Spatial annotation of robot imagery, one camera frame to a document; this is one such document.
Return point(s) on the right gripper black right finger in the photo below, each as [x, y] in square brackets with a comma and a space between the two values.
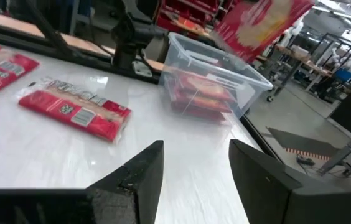
[256, 186]

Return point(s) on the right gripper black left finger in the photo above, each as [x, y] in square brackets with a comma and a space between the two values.
[138, 193]

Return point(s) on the black floor mat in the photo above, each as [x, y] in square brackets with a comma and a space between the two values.
[303, 144]

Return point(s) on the clear plastic bin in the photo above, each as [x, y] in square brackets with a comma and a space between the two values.
[256, 90]

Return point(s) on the wooden workbench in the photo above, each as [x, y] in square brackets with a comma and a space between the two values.
[300, 57]

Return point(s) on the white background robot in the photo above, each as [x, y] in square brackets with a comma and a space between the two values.
[292, 31]

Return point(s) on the red shelving unit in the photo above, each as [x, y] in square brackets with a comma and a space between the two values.
[188, 12]

